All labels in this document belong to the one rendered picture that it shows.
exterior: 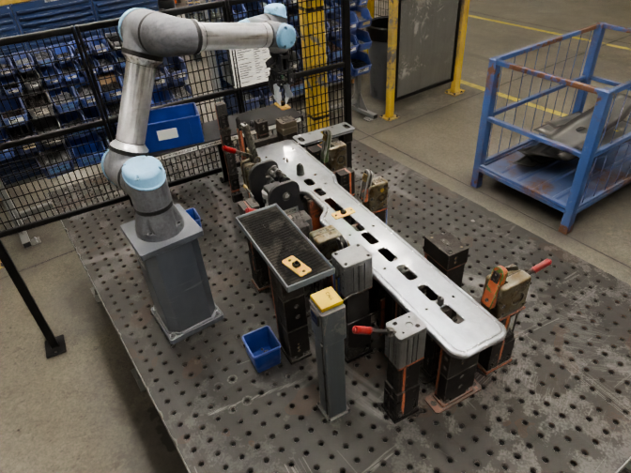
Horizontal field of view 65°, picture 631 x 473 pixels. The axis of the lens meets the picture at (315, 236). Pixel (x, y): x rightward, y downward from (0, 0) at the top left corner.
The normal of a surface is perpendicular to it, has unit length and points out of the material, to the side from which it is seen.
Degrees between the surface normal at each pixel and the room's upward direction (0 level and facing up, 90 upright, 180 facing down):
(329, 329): 90
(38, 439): 0
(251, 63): 90
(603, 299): 0
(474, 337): 0
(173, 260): 90
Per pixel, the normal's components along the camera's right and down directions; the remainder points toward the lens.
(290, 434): -0.06, -0.80
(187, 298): 0.57, 0.46
